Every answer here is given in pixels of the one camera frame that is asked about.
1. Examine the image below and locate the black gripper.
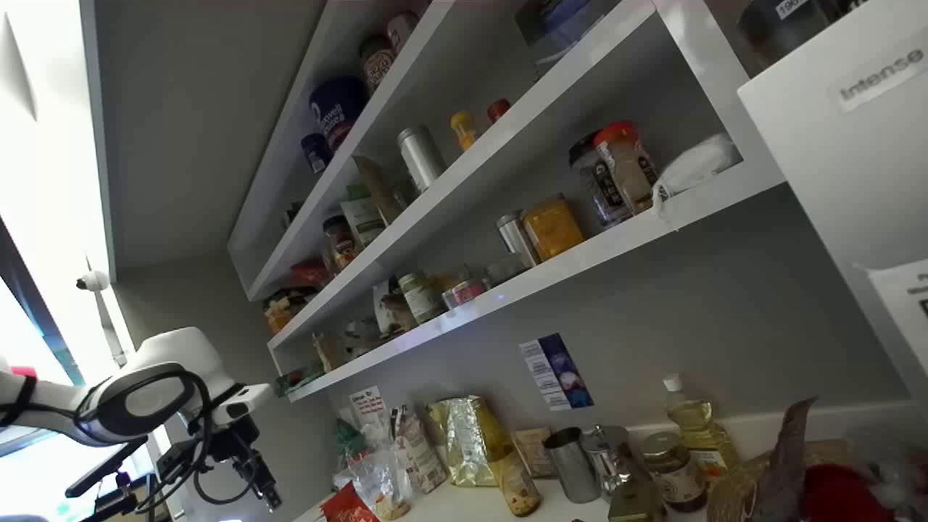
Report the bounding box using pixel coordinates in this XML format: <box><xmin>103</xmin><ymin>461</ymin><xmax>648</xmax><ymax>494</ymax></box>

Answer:
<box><xmin>196</xmin><ymin>416</ymin><xmax>282</xmax><ymax>511</ymax></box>

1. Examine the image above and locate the orange coffee packet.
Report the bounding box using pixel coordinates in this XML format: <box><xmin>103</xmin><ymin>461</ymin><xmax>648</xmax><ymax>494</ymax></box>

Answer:
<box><xmin>321</xmin><ymin>487</ymin><xmax>380</xmax><ymax>522</ymax></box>

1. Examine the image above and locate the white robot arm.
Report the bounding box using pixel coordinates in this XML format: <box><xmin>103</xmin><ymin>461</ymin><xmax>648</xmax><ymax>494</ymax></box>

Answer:
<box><xmin>0</xmin><ymin>329</ymin><xmax>282</xmax><ymax>511</ymax></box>

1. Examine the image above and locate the silver can middle shelf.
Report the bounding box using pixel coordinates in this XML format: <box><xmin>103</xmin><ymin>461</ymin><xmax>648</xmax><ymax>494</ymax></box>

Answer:
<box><xmin>398</xmin><ymin>126</ymin><xmax>443</xmax><ymax>191</ymax></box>

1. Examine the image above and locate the white shelf unit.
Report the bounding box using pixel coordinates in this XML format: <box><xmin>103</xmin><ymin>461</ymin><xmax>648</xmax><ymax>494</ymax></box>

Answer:
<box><xmin>229</xmin><ymin>0</ymin><xmax>782</xmax><ymax>400</ymax></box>

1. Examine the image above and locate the blue bag top shelf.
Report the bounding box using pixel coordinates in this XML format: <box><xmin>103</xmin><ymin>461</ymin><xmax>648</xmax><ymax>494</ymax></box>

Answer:
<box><xmin>302</xmin><ymin>76</ymin><xmax>369</xmax><ymax>175</ymax></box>

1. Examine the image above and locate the orange box on shelf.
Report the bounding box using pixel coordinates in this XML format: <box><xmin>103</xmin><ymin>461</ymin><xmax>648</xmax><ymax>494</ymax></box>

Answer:
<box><xmin>525</xmin><ymin>198</ymin><xmax>582</xmax><ymax>260</ymax></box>

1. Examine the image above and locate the white cloth on shelf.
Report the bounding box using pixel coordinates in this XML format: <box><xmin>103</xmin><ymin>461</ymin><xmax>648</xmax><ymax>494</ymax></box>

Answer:
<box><xmin>653</xmin><ymin>133</ymin><xmax>740</xmax><ymax>201</ymax></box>

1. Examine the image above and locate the green lid jar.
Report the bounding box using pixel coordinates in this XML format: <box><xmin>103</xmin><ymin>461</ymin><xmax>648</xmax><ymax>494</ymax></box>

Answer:
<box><xmin>401</xmin><ymin>272</ymin><xmax>443</xmax><ymax>323</ymax></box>

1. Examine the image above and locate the gold foil bag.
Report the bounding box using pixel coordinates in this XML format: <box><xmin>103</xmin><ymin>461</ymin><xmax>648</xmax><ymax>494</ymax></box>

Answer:
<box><xmin>425</xmin><ymin>394</ymin><xmax>512</xmax><ymax>487</ymax></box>

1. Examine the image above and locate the steel cup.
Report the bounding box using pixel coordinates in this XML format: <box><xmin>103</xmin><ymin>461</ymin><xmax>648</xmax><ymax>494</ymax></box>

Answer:
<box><xmin>541</xmin><ymin>427</ymin><xmax>601</xmax><ymax>504</ymax></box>

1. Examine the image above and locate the glass jar on counter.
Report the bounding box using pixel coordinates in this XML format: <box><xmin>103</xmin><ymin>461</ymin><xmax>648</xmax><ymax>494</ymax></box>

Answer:
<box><xmin>640</xmin><ymin>433</ymin><xmax>708</xmax><ymax>514</ymax></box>

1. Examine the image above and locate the oil bottle yellow liquid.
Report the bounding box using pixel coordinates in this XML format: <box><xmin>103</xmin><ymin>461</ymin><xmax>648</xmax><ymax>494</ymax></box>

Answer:
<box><xmin>663</xmin><ymin>374</ymin><xmax>743</xmax><ymax>485</ymax></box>

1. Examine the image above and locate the red lid spice jar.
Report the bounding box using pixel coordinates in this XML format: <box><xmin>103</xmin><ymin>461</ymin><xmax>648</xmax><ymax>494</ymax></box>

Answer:
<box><xmin>593</xmin><ymin>123</ymin><xmax>657</xmax><ymax>214</ymax></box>

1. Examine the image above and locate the blue white wall card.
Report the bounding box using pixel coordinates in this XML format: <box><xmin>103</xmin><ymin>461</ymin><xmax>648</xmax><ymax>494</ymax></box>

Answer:
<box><xmin>519</xmin><ymin>334</ymin><xmax>592</xmax><ymax>411</ymax></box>

